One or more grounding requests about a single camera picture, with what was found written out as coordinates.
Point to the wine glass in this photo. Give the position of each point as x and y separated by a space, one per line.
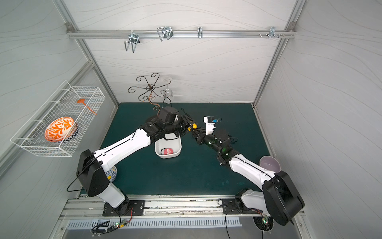
173 88

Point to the double prong metal hook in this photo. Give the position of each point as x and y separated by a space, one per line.
132 42

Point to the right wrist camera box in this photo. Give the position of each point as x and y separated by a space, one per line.
210 124

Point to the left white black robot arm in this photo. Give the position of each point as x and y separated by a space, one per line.
92 167

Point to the pink tape measure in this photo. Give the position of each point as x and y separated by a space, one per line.
168 151

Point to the orange spatula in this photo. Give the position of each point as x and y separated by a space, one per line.
82 101

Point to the blue patterned plate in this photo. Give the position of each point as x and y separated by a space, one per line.
111 174

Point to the orange white patterned plate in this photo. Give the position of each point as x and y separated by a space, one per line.
60 129

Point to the white storage box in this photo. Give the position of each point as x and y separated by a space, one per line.
169 146

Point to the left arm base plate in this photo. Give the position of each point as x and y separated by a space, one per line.
133 207

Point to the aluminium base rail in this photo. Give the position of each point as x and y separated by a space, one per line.
156 206

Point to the copper wire glass stand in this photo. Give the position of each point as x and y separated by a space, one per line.
151 90

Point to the white wire basket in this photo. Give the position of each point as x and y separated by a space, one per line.
62 103

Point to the lilac bowl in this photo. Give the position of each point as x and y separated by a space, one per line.
270 163

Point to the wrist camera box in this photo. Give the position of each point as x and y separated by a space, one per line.
210 124
168 114

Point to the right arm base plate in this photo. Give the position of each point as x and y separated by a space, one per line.
236 207

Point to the round black floor port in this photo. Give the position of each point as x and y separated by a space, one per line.
264 223

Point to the white vent strip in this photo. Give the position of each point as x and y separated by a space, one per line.
158 223

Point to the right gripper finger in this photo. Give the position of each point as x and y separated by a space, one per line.
198 129
196 135

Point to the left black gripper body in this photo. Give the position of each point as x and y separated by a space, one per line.
182 124

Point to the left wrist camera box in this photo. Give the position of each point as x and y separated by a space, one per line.
168 114

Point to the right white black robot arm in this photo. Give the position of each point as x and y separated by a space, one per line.
281 197

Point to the loop metal hook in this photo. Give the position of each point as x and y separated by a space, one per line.
165 32

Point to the aluminium top rail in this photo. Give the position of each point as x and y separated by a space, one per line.
178 34

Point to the right metal hook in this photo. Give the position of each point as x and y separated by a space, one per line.
272 34

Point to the small metal hook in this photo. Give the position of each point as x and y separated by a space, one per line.
200 32

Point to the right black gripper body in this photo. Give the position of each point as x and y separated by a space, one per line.
198 136

